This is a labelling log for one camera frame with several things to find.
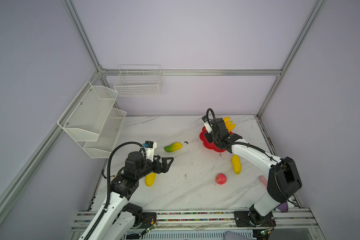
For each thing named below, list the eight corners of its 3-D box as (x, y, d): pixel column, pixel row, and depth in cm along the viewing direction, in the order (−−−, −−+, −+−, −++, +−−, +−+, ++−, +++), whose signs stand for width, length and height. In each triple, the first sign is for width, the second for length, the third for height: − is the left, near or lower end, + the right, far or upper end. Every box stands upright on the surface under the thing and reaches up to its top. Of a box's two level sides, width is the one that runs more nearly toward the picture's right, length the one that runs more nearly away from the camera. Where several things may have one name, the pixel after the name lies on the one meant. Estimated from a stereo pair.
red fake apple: (216, 185, 87) (218, 181, 82) (215, 177, 90) (217, 173, 86) (225, 185, 87) (227, 181, 82) (223, 177, 90) (225, 173, 86)
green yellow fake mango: (166, 154, 100) (165, 152, 98) (163, 148, 103) (163, 146, 101) (182, 148, 103) (182, 146, 101) (180, 143, 106) (180, 141, 104)
